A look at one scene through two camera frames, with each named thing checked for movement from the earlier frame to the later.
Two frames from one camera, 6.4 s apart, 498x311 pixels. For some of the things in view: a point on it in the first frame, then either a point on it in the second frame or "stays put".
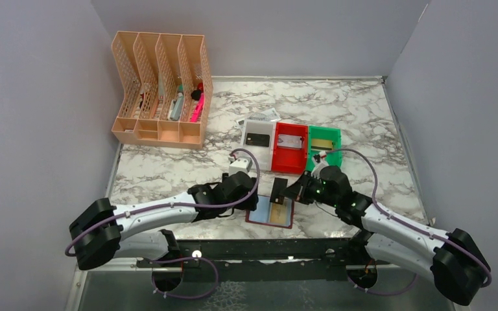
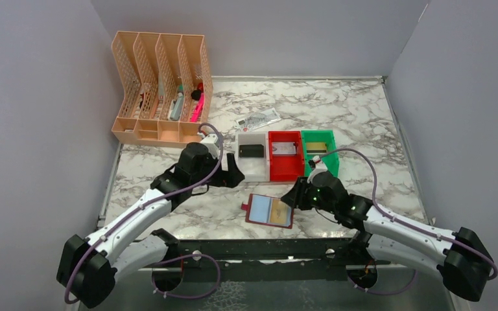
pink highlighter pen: (195, 115) stays put
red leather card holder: (272, 214) stays put
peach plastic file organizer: (165, 87) stays put
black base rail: (308, 260) stays put
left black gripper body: (248, 204) -> (209, 164)
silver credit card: (290, 141) -> (284, 148)
